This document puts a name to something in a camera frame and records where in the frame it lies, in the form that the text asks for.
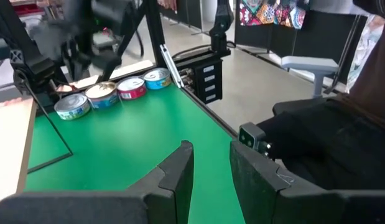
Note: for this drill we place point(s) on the grey table-level camera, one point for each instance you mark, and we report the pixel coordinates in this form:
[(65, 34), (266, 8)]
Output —
[(249, 137)]

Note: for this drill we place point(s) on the person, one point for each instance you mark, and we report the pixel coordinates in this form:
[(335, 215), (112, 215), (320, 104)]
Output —
[(335, 140)]

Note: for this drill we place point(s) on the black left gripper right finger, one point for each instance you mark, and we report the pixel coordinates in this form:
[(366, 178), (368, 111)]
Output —
[(260, 193)]

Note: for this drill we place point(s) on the silver-lid seafood can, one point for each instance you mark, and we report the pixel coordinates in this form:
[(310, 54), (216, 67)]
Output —
[(72, 105)]

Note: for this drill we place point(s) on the green table mat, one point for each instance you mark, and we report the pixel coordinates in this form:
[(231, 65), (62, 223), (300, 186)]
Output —
[(117, 140)]

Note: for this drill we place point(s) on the light floral cloth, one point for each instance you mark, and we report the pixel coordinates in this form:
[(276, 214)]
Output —
[(364, 46)]

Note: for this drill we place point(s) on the person's forearm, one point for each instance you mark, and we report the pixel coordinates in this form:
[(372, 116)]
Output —
[(375, 81)]

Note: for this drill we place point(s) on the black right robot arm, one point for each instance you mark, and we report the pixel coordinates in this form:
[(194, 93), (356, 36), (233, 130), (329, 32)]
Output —
[(33, 71)]

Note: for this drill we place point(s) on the red-label silver-lid can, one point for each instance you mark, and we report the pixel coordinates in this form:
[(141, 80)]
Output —
[(131, 87)]

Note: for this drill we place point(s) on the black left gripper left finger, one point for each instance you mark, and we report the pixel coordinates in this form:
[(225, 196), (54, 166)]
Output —
[(167, 193)]

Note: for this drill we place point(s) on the black room divider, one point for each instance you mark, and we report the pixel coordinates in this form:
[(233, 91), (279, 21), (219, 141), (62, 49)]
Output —
[(322, 37)]

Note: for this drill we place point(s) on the black power hub box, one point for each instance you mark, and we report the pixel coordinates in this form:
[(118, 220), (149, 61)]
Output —
[(207, 81)]

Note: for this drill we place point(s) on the black articulated post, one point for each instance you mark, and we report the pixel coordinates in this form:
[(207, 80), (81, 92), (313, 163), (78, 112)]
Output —
[(221, 25)]

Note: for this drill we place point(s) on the grey pedestal stool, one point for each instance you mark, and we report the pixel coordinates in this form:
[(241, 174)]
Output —
[(310, 63)]

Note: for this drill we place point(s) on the colourful patterned cloth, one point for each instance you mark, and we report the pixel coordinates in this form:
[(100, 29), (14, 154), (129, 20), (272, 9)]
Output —
[(273, 14)]

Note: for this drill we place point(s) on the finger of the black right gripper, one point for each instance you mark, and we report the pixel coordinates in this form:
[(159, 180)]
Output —
[(110, 68)]

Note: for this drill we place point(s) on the blue-label silver-lid can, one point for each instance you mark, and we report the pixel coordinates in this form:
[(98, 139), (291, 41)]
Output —
[(157, 77)]

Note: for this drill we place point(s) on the black rig strut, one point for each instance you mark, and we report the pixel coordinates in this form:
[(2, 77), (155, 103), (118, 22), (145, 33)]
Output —
[(153, 31)]

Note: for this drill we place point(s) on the white-lid blue-label can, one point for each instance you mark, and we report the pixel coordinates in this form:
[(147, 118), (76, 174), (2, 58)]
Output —
[(102, 93)]

